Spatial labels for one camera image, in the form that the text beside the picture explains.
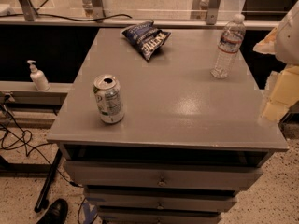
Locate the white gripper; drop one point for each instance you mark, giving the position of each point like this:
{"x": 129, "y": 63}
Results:
{"x": 289, "y": 37}

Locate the blue chip bag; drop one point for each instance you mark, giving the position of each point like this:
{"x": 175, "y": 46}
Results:
{"x": 146, "y": 38}

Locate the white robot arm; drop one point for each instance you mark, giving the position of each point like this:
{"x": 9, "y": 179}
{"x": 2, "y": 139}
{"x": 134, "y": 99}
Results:
{"x": 287, "y": 40}

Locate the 7up soda can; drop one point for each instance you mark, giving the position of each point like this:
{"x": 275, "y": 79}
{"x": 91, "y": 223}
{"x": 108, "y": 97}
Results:
{"x": 107, "y": 93}

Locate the clear plastic water bottle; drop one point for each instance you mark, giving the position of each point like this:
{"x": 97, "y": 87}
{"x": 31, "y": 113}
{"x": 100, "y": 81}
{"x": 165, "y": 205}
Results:
{"x": 231, "y": 39}

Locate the grey drawer cabinet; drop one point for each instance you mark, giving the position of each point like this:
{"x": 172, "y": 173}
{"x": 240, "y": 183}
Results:
{"x": 175, "y": 111}

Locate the middle grey drawer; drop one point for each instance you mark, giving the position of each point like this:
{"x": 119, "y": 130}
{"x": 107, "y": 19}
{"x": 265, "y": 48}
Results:
{"x": 159, "y": 200}

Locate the grey drawer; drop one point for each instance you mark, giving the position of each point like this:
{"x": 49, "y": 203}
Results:
{"x": 166, "y": 176}
{"x": 159, "y": 200}
{"x": 146, "y": 216}

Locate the top grey drawer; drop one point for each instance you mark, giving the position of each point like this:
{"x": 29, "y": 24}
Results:
{"x": 166, "y": 176}

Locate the bottom grey drawer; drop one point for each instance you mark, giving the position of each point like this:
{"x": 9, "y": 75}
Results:
{"x": 146, "y": 216}

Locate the white pump soap bottle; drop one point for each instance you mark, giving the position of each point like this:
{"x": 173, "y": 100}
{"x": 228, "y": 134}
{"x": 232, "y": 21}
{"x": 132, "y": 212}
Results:
{"x": 38, "y": 77}

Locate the black shoe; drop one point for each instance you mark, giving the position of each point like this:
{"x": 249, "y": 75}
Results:
{"x": 56, "y": 214}

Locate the black metal table leg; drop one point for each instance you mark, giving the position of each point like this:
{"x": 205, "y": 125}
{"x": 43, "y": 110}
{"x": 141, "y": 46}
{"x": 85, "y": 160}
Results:
{"x": 42, "y": 202}

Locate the right metal frame post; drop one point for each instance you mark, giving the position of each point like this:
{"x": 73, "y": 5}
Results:
{"x": 212, "y": 12}

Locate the metal frame post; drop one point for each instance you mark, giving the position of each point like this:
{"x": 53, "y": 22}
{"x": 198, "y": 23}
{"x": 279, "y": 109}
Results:
{"x": 212, "y": 12}
{"x": 98, "y": 11}
{"x": 28, "y": 10}

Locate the middle metal frame post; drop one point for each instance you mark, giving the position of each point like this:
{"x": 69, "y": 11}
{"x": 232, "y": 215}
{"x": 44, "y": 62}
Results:
{"x": 98, "y": 11}

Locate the left metal frame post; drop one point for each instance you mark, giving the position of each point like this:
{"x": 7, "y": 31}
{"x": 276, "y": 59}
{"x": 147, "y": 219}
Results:
{"x": 28, "y": 10}

